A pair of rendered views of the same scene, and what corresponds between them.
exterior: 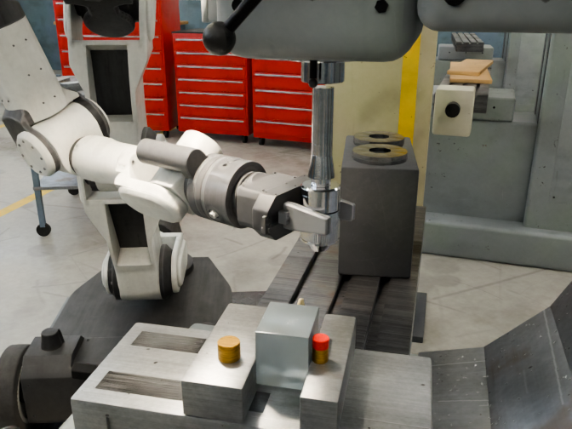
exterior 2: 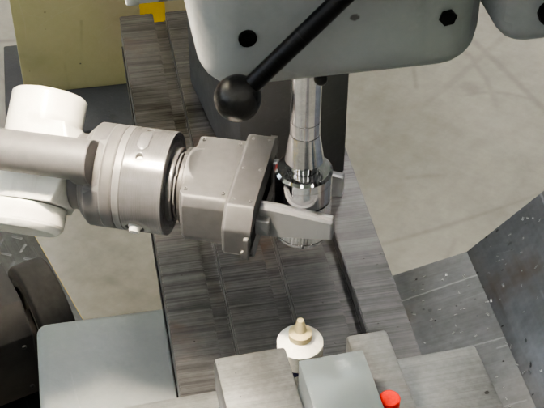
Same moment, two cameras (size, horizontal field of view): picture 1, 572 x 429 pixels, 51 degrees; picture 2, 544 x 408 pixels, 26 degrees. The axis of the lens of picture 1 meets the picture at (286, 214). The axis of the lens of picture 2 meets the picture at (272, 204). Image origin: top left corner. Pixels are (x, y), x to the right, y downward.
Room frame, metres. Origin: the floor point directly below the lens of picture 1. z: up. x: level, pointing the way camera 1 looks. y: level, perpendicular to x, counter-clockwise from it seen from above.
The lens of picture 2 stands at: (0.01, 0.29, 1.77)
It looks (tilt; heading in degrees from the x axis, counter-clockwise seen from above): 42 degrees down; 335
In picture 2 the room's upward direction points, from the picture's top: straight up
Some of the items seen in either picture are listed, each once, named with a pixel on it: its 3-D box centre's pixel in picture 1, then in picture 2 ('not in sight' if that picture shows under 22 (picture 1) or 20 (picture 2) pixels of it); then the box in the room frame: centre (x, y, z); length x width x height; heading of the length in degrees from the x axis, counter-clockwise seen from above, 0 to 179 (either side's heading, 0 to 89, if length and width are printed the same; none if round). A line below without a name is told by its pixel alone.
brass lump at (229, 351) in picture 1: (229, 349); not in sight; (0.50, 0.06, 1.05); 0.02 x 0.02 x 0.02
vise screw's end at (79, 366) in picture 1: (91, 372); not in sight; (0.56, 0.22, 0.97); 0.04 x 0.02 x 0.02; 78
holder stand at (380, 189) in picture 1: (375, 198); (262, 53); (1.00, -0.16, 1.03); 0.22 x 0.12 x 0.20; 173
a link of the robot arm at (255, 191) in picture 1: (259, 199); (195, 189); (0.71, 0.03, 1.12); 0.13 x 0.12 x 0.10; 144
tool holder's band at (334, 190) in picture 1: (320, 188); (303, 172); (0.66, -0.04, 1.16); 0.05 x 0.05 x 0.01
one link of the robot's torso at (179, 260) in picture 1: (146, 264); not in sight; (1.46, 0.38, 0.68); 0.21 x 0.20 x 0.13; 4
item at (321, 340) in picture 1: (320, 348); (388, 408); (0.49, -0.03, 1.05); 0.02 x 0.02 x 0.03
